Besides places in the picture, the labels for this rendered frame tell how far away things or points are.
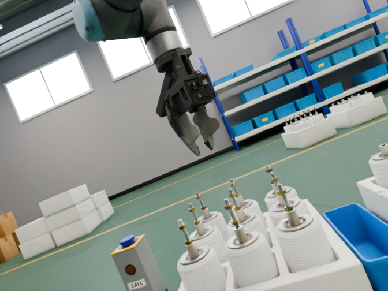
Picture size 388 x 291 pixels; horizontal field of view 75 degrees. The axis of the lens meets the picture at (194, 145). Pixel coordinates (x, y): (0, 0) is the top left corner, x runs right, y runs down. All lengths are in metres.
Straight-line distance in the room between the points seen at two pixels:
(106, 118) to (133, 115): 0.63
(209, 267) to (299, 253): 0.19
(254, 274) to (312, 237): 0.14
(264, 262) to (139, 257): 0.30
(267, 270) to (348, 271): 0.15
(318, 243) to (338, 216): 0.38
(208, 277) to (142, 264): 0.18
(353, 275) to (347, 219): 0.40
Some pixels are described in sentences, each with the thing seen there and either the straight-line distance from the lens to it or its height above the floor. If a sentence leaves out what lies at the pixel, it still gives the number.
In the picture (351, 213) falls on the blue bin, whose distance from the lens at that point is 0.97.
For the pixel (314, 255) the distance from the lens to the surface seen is 0.59.
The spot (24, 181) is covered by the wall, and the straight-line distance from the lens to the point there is 7.22.
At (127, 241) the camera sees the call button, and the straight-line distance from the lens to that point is 0.71.
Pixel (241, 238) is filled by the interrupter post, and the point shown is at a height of 0.26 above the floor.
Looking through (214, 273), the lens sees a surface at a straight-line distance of 0.62.
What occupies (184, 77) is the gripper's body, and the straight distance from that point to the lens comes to 0.52.
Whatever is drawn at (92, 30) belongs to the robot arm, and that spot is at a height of 0.74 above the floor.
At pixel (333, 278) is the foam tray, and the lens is 0.58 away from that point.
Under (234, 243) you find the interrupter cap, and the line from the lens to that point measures 0.60.
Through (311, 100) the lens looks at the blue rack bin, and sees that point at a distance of 5.40.
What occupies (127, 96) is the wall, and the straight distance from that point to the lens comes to 6.04.
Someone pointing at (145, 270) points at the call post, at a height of 0.25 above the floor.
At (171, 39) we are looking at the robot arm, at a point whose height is 0.70.
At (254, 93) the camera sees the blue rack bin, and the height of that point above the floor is 0.90.
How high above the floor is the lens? 0.49
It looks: 1 degrees down
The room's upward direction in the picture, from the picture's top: 23 degrees counter-clockwise
